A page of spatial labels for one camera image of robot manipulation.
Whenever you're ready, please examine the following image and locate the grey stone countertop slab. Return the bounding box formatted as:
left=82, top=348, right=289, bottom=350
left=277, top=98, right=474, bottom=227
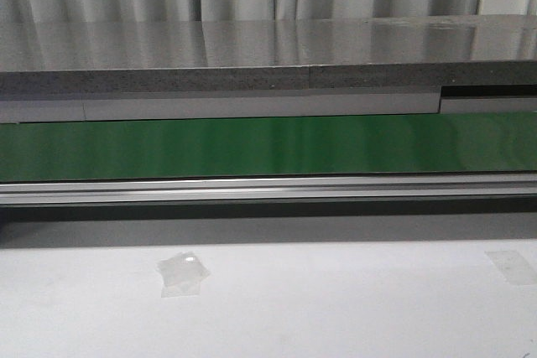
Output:
left=1, top=15, right=536, bottom=95

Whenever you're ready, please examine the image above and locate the clear tape patch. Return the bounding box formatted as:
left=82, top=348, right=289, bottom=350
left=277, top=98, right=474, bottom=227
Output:
left=485, top=251, right=536, bottom=286
left=157, top=252, right=210, bottom=298

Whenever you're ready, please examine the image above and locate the clear tape patch right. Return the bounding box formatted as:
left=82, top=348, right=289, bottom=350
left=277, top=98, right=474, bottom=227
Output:
left=485, top=251, right=536, bottom=286

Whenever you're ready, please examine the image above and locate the green conveyor belt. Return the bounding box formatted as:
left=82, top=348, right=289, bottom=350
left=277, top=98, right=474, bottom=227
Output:
left=1, top=112, right=536, bottom=183

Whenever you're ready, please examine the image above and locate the clear tape patch left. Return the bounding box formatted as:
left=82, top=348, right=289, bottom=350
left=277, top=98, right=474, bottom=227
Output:
left=157, top=252, right=210, bottom=298

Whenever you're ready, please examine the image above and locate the aluminium conveyor side rail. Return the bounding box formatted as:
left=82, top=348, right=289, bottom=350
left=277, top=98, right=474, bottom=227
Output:
left=1, top=172, right=536, bottom=207

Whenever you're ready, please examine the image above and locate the white panel under countertop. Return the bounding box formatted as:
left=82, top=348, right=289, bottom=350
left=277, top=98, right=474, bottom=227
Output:
left=1, top=85, right=536, bottom=123

